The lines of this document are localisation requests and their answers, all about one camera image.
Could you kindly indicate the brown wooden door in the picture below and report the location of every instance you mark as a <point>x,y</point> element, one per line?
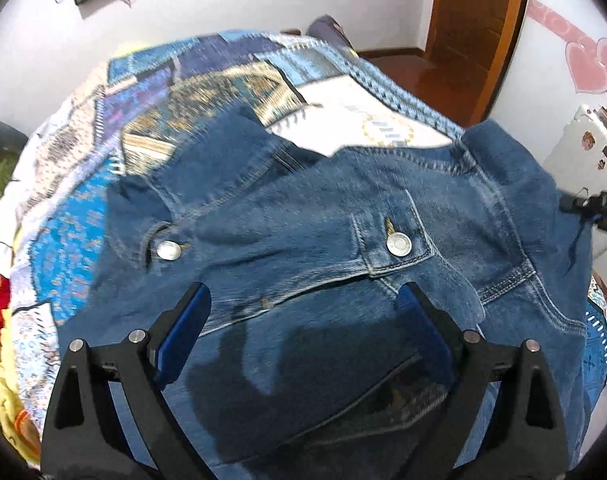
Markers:
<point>461,68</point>

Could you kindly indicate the blue patchwork bed cover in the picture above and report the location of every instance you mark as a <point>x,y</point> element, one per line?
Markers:
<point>129,118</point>

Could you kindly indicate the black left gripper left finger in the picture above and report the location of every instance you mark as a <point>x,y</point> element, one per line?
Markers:
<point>83,438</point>

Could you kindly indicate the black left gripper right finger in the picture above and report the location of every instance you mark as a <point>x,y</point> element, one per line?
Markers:
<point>526,435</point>

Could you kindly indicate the pink heart wall sticker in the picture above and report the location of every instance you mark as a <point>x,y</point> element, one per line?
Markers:
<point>585,57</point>

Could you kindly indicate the blue denim jacket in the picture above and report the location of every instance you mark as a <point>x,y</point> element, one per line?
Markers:
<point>307,367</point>

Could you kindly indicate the yellow fluffy blanket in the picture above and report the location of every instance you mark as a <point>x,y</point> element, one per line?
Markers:
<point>16,424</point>

